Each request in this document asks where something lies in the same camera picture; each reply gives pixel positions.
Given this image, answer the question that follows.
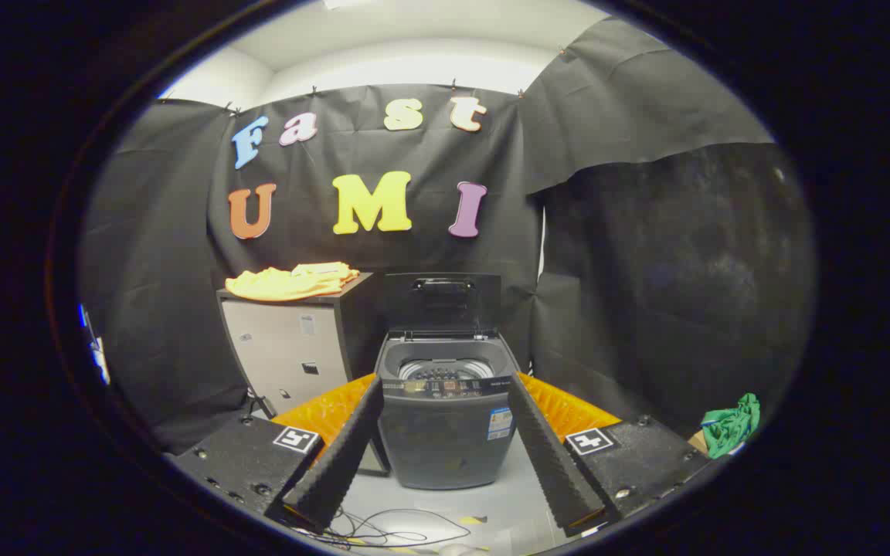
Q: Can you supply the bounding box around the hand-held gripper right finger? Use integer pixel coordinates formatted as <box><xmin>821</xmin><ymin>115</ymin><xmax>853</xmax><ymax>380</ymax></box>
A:
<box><xmin>507</xmin><ymin>372</ymin><xmax>712</xmax><ymax>537</ymax></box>

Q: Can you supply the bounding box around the yellow polo shirt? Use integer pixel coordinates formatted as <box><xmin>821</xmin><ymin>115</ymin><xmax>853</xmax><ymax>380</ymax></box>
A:
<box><xmin>225</xmin><ymin>262</ymin><xmax>361</xmax><ymax>303</ymax></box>

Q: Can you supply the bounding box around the green cloth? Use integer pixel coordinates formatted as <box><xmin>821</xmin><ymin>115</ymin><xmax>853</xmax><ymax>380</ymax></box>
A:
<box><xmin>700</xmin><ymin>392</ymin><xmax>761</xmax><ymax>459</ymax></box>

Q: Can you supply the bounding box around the blue white object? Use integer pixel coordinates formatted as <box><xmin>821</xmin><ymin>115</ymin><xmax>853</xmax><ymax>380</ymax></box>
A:
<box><xmin>78</xmin><ymin>305</ymin><xmax>111</xmax><ymax>385</ymax></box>

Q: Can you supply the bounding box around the grey washing machine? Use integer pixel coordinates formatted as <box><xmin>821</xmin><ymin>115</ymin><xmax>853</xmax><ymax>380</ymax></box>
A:
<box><xmin>374</xmin><ymin>331</ymin><xmax>523</xmax><ymax>491</ymax></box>

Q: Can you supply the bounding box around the grey cabinet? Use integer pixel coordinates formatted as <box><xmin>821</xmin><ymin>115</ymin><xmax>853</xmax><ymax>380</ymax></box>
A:
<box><xmin>216</xmin><ymin>272</ymin><xmax>384</xmax><ymax>418</ymax></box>

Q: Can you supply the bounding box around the black cable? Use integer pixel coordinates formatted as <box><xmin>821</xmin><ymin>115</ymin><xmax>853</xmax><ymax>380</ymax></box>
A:
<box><xmin>290</xmin><ymin>506</ymin><xmax>473</xmax><ymax>551</ymax></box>

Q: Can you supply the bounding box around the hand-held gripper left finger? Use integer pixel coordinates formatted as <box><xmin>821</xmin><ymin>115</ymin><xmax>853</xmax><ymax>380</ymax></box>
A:
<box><xmin>171</xmin><ymin>373</ymin><xmax>386</xmax><ymax>534</ymax></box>

